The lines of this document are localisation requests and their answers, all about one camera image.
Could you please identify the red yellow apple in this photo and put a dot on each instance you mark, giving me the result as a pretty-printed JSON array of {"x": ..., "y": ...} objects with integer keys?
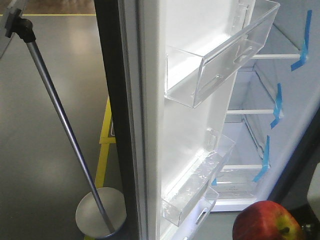
[{"x": 266, "y": 220}]

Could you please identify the dark grey fridge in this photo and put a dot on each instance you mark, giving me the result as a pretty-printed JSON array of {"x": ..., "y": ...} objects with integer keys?
[{"x": 270, "y": 108}]

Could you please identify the dark floor sign sticker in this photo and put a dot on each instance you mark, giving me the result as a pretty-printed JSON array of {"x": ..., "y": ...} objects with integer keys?
[{"x": 111, "y": 132}]

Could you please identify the clear upper door bin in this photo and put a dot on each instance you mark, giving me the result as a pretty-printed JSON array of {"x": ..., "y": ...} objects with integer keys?
[{"x": 207, "y": 41}]

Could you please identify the clear door bin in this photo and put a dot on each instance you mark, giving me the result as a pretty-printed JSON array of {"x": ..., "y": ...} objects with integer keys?
[
  {"x": 183, "y": 192},
  {"x": 207, "y": 41}
]

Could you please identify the clear lower door bin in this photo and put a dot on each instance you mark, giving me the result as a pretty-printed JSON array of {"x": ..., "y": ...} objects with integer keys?
[{"x": 183, "y": 192}]

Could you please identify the silver sign stand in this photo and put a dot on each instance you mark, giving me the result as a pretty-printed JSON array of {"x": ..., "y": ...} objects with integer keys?
[{"x": 91, "y": 216}]

